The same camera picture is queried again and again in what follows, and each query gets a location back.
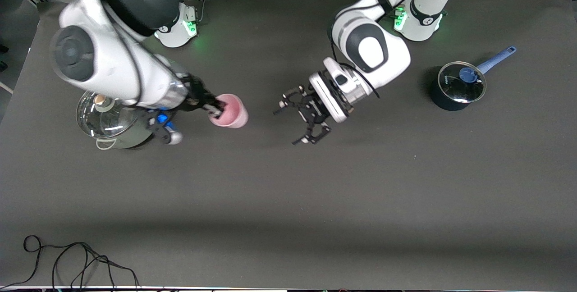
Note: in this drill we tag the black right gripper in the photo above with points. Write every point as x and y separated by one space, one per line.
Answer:
197 96

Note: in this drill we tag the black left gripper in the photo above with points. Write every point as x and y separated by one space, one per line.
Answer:
312 111

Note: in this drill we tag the glass lid with metal knob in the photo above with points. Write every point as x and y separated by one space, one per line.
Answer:
103 118

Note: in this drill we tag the pink plastic cup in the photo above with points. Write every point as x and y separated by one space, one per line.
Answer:
234 114

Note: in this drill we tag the glass lid with blue knob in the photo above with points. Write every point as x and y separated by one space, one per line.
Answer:
462 82

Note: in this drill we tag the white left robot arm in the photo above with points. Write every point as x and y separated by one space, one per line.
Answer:
374 53

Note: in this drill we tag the dark blue saucepan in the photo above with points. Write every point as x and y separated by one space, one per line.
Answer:
444 100

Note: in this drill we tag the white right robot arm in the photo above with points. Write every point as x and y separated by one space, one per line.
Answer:
103 53

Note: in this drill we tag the dark grey table cloth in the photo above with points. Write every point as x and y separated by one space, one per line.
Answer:
288 193

